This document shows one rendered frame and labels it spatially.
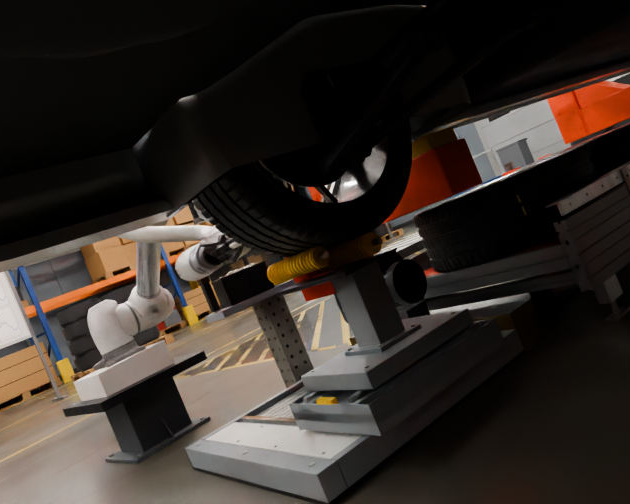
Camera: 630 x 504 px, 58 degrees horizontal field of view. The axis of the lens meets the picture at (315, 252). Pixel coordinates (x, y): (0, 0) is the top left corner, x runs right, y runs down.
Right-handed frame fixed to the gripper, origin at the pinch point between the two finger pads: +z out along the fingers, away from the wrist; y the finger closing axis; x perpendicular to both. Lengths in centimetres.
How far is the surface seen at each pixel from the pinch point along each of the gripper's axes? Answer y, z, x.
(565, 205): -74, 46, 36
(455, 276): -80, 0, 25
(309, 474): -26, 23, -53
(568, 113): -178, -37, 185
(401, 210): -52, -2, 38
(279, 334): -51, -64, -1
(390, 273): -52, 0, 14
